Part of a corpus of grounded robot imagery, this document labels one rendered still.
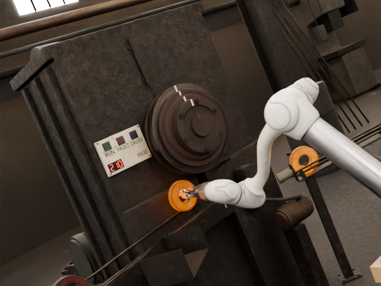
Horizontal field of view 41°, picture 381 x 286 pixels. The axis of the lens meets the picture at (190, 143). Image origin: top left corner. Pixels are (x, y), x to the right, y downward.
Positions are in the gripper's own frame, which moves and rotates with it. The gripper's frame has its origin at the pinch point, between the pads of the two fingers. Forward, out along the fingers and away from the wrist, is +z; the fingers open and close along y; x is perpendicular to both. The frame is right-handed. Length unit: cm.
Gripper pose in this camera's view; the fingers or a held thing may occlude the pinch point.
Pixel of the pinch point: (181, 192)
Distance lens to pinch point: 254.7
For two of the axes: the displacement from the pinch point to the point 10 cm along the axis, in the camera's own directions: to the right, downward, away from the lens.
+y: 7.5, -3.7, 5.5
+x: -3.6, -9.2, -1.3
